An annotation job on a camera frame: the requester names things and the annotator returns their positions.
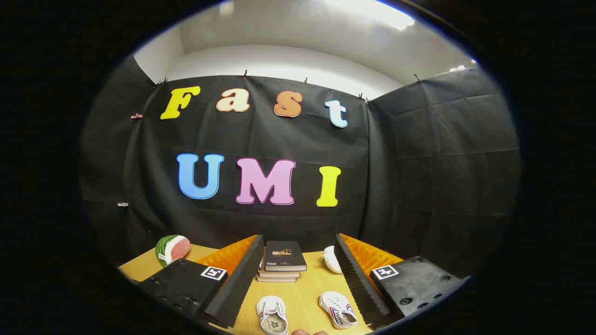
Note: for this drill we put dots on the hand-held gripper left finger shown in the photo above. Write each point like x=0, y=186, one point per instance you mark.
x=242, y=284

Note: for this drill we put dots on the black hardcover book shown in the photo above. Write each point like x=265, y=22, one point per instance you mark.
x=284, y=256

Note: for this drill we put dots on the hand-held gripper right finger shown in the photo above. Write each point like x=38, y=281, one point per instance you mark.
x=358, y=284

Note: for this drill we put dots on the white striped canvas shoe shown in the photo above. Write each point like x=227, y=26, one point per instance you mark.
x=272, y=314
x=336, y=308

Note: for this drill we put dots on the white plush animal toy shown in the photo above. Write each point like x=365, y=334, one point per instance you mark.
x=331, y=260

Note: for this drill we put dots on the black backdrop cloth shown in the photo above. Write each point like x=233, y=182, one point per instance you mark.
x=419, y=186

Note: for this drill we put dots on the watermelon slice plush toy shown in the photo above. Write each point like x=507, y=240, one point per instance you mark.
x=174, y=249

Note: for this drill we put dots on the brown-edged stacked book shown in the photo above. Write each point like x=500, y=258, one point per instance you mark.
x=279, y=274
x=275, y=279

